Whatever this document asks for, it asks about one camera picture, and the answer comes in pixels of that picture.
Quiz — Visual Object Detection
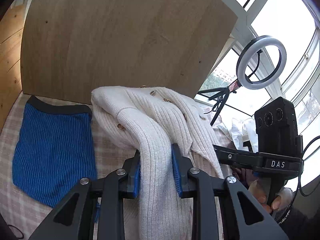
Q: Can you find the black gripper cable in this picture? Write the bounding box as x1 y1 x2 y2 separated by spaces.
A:
297 135 320 197

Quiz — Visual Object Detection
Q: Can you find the person right forearm dark sleeve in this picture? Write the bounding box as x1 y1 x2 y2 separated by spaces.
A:
271 200 319 239

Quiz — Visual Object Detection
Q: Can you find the black tripod stand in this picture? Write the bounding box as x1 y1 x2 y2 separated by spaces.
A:
197 79 241 126

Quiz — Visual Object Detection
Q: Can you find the pine wood panel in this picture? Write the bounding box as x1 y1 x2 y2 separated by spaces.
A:
0 4 25 127

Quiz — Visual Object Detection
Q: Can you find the blue striped knit garment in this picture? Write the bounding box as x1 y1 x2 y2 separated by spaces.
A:
12 96 98 207

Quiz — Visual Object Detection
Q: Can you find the light wooden board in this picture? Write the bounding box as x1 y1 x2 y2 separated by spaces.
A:
21 0 238 103

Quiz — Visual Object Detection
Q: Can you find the ring light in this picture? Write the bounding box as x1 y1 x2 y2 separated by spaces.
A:
235 35 288 91

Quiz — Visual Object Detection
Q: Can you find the black camera box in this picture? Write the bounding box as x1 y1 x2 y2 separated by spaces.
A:
254 97 301 158

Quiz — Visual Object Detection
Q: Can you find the pink plaid blanket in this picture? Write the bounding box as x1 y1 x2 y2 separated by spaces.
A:
1 90 231 239

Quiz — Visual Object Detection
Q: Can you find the brown garment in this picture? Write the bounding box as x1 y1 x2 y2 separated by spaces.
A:
231 166 257 189

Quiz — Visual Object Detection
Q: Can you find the black power adapter with cable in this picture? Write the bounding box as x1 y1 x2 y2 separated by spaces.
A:
8 225 24 239

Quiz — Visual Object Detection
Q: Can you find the cream knit cardigan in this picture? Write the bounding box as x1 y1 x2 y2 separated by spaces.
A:
91 86 223 239

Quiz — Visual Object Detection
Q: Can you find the person right hand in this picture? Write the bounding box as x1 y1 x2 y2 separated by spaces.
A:
248 178 293 213

